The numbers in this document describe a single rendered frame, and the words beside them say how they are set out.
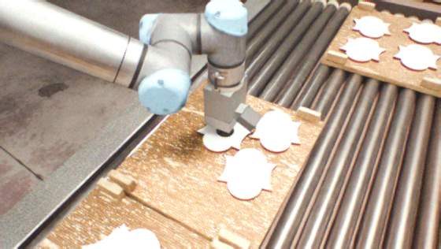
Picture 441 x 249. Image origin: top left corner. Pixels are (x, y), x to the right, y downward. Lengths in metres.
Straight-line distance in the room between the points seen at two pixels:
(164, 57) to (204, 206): 0.32
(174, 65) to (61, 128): 1.90
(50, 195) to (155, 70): 0.42
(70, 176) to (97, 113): 1.58
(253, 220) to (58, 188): 0.42
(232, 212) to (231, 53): 0.31
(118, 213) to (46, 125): 1.76
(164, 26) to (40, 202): 0.45
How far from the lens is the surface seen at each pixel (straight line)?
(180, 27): 0.62
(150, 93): 0.51
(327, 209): 0.76
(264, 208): 0.71
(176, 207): 0.71
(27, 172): 2.21
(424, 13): 1.54
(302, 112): 0.88
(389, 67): 1.16
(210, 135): 0.81
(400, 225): 0.79
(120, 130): 0.90
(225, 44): 0.63
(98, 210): 0.74
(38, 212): 0.81
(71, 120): 2.42
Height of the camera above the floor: 1.53
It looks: 45 degrees down
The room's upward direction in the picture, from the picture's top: straight up
